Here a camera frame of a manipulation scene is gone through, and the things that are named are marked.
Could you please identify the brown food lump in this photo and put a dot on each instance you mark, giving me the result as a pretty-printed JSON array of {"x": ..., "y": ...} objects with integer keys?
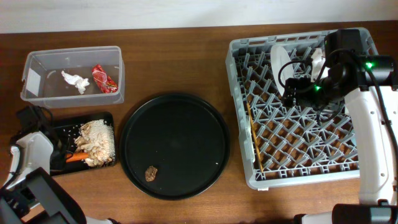
[{"x": 150, "y": 173}]

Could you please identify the grey dishwasher rack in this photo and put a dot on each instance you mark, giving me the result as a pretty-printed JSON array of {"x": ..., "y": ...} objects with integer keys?
[{"x": 298, "y": 145}]

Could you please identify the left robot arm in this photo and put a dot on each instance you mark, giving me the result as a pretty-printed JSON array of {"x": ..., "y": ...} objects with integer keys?
[{"x": 30, "y": 184}]

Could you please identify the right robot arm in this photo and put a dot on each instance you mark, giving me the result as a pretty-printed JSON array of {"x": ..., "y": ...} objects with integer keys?
[{"x": 366, "y": 85}]

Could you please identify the wooden chopstick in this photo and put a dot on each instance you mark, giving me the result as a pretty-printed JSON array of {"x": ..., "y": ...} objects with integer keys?
[{"x": 258, "y": 154}]

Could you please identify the pile of food scraps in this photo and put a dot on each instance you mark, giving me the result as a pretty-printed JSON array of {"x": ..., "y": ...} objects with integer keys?
[{"x": 96, "y": 139}]

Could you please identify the round black tray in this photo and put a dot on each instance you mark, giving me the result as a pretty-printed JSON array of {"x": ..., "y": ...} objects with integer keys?
[{"x": 184, "y": 137}]

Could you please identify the orange carrot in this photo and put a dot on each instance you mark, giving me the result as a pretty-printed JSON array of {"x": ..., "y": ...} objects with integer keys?
[{"x": 77, "y": 157}]

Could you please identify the grey plate with food scraps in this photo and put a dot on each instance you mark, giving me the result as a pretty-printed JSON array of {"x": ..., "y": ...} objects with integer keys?
[{"x": 280, "y": 57}]

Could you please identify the black rectangular tray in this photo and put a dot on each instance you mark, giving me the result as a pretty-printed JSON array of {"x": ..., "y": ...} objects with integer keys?
[{"x": 68, "y": 130}]

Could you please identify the white tissue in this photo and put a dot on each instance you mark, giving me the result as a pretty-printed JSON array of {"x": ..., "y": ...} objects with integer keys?
[{"x": 77, "y": 81}]

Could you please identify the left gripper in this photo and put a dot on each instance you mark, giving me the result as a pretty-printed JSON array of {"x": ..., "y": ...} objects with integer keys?
[{"x": 59, "y": 164}]

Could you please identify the red snack wrapper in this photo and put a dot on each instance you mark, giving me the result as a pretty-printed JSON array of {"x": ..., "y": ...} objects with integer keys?
[{"x": 103, "y": 81}]

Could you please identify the clear plastic bin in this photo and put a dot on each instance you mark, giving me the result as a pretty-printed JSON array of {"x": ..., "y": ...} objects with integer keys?
[{"x": 85, "y": 76}]

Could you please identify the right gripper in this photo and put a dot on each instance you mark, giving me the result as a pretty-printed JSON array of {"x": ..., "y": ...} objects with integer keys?
[{"x": 302, "y": 84}]

